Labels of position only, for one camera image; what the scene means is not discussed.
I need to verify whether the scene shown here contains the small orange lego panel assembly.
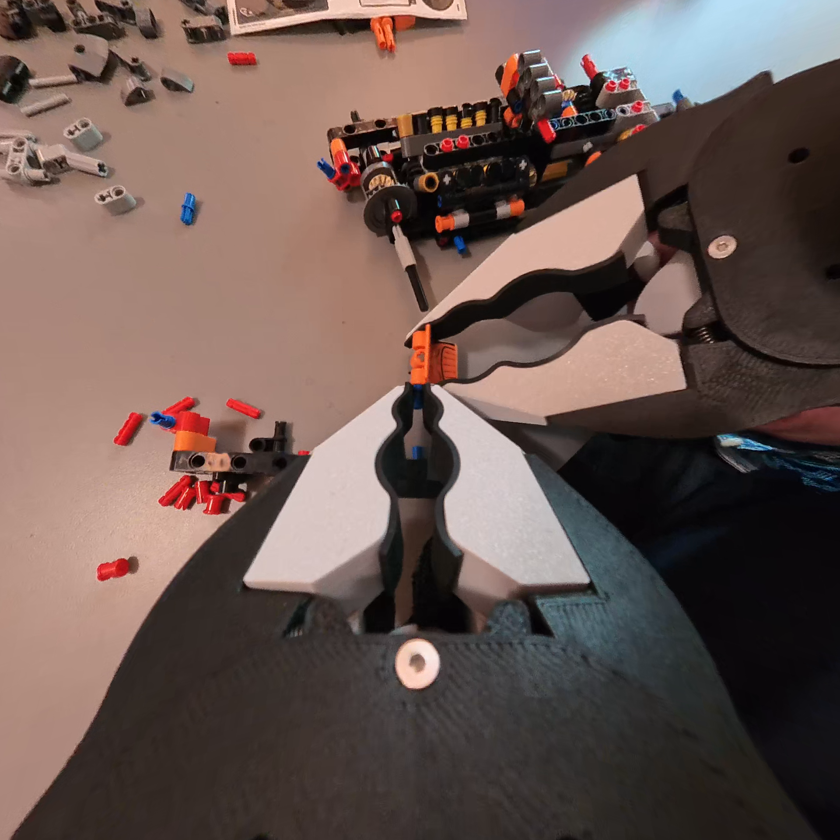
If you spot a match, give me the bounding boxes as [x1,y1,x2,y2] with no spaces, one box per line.
[405,323,458,388]

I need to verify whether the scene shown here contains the person's right forearm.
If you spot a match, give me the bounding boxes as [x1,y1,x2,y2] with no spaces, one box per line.
[755,406,840,450]

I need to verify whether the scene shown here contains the scattered red lego pins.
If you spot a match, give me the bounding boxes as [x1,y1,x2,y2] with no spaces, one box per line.
[95,395,263,584]

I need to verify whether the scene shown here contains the lego instruction booklet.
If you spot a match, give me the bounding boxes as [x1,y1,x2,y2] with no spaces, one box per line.
[226,0,468,35]

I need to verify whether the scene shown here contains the black lego beam assembly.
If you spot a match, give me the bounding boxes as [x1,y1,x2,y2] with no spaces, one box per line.
[150,410,312,493]

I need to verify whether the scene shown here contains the large lego car chassis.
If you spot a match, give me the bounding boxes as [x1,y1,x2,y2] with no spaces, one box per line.
[317,49,697,312]

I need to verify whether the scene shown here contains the pile of dark lego parts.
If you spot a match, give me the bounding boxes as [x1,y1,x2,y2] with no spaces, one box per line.
[0,0,227,109]

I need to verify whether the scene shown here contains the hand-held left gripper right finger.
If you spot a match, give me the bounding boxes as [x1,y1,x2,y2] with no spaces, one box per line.
[432,384,593,632]

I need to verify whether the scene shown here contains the orange lego pins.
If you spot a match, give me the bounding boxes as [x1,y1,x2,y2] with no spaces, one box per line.
[369,14,416,53]

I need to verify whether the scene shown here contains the pile of light grey lego parts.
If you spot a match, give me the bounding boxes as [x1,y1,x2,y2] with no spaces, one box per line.
[0,72,111,186]

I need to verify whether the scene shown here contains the dark navy trousers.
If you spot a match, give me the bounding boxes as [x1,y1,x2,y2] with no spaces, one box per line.
[558,433,840,840]

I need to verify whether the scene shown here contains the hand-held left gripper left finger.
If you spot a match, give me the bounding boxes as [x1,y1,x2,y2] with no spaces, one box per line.
[243,386,411,632]

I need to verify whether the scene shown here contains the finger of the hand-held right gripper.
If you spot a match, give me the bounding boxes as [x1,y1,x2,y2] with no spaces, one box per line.
[446,315,690,470]
[405,174,660,345]

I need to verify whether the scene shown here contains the blue plaid shirt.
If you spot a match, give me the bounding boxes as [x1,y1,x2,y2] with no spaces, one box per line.
[715,430,840,493]

